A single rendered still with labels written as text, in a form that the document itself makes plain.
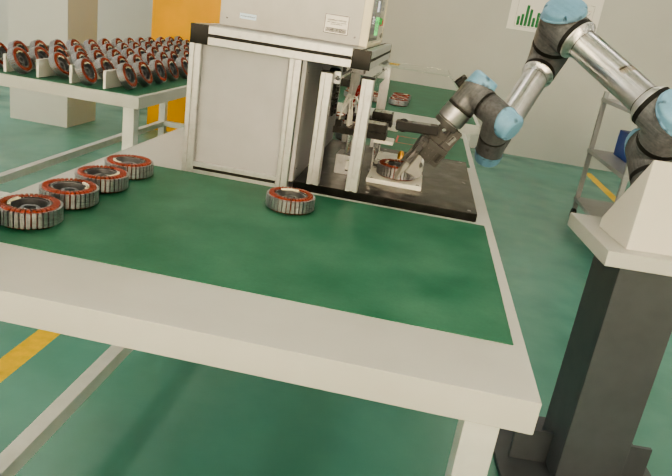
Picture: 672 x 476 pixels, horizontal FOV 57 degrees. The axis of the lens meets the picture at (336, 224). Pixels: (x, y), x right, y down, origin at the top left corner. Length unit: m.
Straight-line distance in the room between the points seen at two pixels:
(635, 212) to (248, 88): 0.98
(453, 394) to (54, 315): 0.57
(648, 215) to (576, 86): 5.60
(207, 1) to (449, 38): 2.74
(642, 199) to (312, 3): 0.93
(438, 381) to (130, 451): 1.17
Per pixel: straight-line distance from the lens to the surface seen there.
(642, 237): 1.68
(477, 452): 0.97
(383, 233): 1.37
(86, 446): 1.90
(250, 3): 1.70
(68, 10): 5.47
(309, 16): 1.67
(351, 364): 0.86
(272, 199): 1.40
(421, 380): 0.86
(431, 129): 1.71
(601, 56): 1.85
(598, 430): 1.95
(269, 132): 1.58
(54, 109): 5.61
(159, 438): 1.91
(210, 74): 1.61
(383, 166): 1.72
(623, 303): 1.78
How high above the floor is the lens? 1.18
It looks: 18 degrees down
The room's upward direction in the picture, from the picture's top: 9 degrees clockwise
